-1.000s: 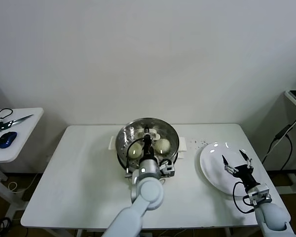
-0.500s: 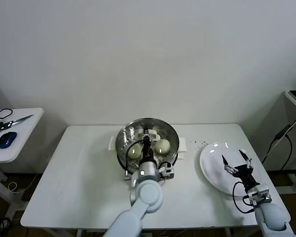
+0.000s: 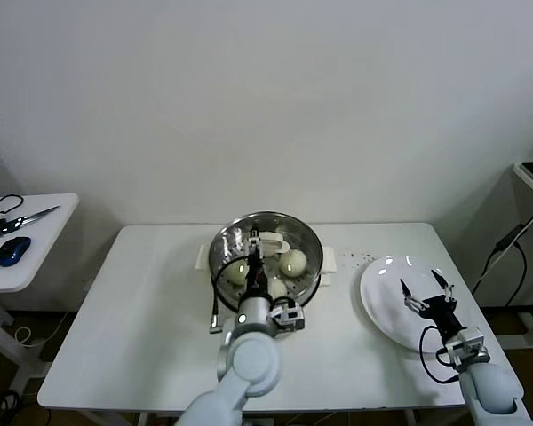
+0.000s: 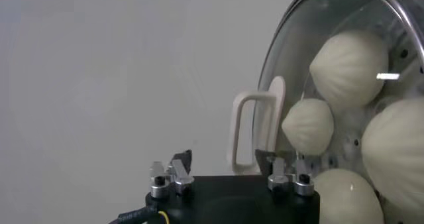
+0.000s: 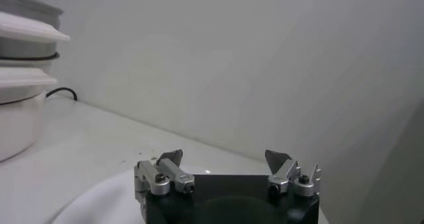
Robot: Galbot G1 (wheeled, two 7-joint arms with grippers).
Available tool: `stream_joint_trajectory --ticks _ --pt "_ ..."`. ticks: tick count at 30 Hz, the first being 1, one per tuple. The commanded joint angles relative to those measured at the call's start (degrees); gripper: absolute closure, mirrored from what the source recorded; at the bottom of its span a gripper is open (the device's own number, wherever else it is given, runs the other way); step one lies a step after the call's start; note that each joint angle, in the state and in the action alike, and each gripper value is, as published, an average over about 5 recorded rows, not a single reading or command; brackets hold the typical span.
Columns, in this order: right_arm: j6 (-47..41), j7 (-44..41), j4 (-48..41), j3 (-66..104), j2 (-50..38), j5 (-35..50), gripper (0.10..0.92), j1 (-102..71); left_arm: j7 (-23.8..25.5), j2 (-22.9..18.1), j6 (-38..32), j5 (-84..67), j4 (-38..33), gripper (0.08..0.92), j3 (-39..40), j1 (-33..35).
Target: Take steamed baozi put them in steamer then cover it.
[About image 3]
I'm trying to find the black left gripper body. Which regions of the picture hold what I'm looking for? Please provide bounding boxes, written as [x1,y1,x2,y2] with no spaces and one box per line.
[243,256,271,298]

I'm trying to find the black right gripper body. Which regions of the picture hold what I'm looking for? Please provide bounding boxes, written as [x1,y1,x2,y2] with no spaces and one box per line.
[418,295,467,343]

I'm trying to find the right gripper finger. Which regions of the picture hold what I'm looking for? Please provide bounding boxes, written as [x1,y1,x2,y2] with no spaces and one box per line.
[399,278,428,312]
[430,269,457,304]

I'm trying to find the round glass pot lid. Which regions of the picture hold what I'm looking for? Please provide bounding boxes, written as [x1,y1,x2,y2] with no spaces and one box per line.
[209,211,325,307]

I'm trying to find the perforated steel steamer basket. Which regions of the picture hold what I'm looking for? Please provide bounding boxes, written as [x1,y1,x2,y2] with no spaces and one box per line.
[196,211,338,312]

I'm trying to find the white round plate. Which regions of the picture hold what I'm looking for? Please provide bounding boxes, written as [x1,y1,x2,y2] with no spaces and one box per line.
[359,255,472,355]

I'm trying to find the white electric cooker pot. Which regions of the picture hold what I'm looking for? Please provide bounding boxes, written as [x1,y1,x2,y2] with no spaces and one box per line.
[196,246,338,341]

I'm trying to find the white side table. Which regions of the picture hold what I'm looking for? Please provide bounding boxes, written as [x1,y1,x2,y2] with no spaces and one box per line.
[0,193,80,391]

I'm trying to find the blue computer mouse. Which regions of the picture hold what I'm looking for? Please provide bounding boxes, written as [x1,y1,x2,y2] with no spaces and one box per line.
[0,236,31,267]

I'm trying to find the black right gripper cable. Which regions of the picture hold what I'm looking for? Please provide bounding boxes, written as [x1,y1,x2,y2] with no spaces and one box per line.
[419,325,463,385]

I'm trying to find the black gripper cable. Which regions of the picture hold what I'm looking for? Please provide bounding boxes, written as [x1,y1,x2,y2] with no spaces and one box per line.
[419,325,463,385]
[208,261,250,335]

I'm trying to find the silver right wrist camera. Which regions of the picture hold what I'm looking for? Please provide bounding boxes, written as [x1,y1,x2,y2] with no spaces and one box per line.
[446,327,489,372]

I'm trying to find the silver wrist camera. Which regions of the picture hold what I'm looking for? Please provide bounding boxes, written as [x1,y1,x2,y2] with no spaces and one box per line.
[446,327,489,372]
[269,303,306,333]

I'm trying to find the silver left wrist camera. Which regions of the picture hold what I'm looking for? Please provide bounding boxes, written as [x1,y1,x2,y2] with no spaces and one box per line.
[269,303,306,333]

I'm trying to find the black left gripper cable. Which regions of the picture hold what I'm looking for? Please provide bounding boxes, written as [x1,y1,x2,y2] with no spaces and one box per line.
[208,261,250,335]

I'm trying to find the black power adapter with cable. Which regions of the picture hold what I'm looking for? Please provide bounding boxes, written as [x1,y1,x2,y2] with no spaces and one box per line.
[470,208,533,307]

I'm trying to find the black handled scissors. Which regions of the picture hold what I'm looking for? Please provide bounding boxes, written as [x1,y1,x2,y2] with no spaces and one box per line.
[0,193,62,236]

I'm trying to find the white coiled cable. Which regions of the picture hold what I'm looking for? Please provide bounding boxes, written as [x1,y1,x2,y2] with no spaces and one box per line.
[13,310,72,348]

